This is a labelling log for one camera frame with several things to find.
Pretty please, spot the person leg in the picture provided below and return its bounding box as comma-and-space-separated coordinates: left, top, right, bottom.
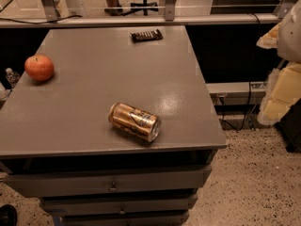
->
104, 0, 123, 16

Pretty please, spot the bottom grey drawer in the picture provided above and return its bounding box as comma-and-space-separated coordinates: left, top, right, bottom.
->
63, 210, 189, 226

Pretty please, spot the red apple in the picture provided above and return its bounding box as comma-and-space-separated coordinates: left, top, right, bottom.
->
24, 55, 55, 82

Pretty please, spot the grey wall power strip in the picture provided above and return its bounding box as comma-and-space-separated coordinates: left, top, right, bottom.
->
207, 82, 266, 105

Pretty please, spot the orange soda can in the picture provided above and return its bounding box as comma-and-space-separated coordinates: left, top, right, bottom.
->
108, 103, 161, 142

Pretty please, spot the middle grey drawer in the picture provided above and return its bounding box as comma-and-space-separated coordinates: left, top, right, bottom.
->
40, 193, 198, 216

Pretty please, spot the grey drawer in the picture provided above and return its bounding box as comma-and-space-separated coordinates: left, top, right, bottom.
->
63, 210, 189, 226
40, 193, 198, 216
4, 165, 212, 198

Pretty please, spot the black office chair base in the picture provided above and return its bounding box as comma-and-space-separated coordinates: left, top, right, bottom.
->
122, 0, 159, 16

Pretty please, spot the black shoe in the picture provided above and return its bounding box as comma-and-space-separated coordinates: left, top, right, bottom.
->
0, 204, 17, 226

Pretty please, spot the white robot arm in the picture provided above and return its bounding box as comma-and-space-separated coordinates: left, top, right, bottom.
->
257, 3, 301, 125

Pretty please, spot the clear plastic water bottle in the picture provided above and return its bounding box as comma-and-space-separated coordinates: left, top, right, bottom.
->
6, 68, 21, 89

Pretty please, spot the black power cable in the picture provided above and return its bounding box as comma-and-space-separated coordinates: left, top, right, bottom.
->
218, 12, 261, 132

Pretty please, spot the grey metal rail frame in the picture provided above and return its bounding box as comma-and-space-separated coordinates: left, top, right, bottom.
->
0, 0, 298, 28

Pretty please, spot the top grey drawer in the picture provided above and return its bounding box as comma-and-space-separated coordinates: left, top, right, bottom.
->
4, 165, 212, 198

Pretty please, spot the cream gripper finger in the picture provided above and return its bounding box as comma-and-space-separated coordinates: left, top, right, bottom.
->
257, 61, 301, 125
256, 23, 281, 49

